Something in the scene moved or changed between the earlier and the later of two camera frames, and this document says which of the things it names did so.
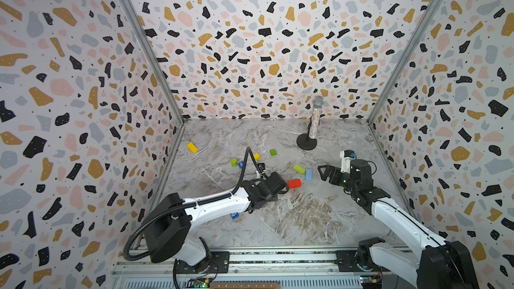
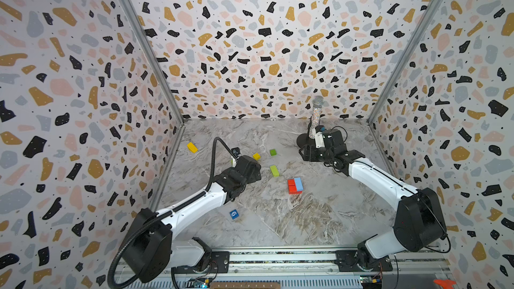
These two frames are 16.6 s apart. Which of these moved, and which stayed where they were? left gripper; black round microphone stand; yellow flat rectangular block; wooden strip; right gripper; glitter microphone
Moved: right gripper; left gripper
Stayed: glitter microphone; black round microphone stand; yellow flat rectangular block; wooden strip
